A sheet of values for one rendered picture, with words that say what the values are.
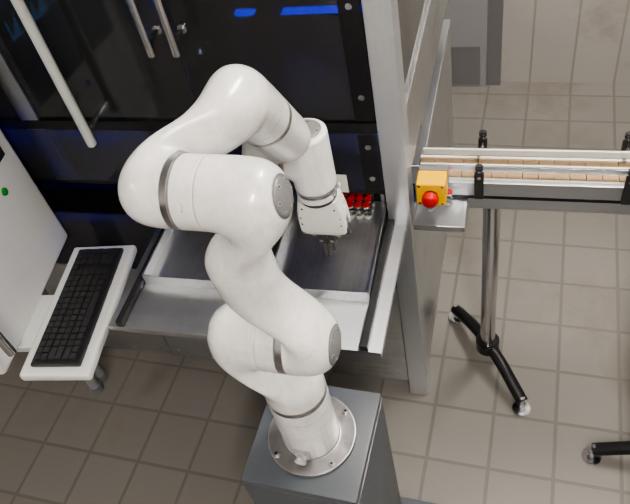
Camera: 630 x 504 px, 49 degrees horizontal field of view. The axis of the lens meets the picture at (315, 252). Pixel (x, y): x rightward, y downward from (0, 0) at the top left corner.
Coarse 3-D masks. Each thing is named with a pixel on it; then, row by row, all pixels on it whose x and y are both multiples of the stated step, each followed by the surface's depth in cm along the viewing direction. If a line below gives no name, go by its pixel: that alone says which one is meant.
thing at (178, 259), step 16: (160, 240) 186; (176, 240) 189; (192, 240) 188; (208, 240) 187; (160, 256) 186; (176, 256) 185; (192, 256) 184; (144, 272) 179; (160, 272) 182; (176, 272) 181; (192, 272) 180; (208, 288) 176
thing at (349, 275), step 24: (384, 216) 178; (288, 240) 182; (312, 240) 181; (360, 240) 178; (288, 264) 176; (312, 264) 175; (336, 264) 174; (360, 264) 172; (312, 288) 166; (336, 288) 169; (360, 288) 167
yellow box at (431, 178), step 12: (420, 168) 170; (432, 168) 170; (444, 168) 169; (420, 180) 167; (432, 180) 167; (444, 180) 166; (420, 192) 168; (432, 192) 167; (444, 192) 167; (420, 204) 172; (444, 204) 170
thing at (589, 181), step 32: (448, 160) 185; (480, 160) 183; (512, 160) 181; (544, 160) 179; (576, 160) 177; (608, 160) 175; (480, 192) 178; (512, 192) 177; (544, 192) 175; (576, 192) 172; (608, 192) 170
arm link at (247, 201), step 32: (192, 160) 85; (224, 160) 84; (256, 160) 84; (192, 192) 83; (224, 192) 82; (256, 192) 82; (288, 192) 85; (192, 224) 86; (224, 224) 84; (256, 224) 83; (224, 256) 94; (256, 256) 89; (224, 288) 98; (256, 288) 99; (288, 288) 107; (256, 320) 104; (288, 320) 107; (320, 320) 112; (288, 352) 111; (320, 352) 112
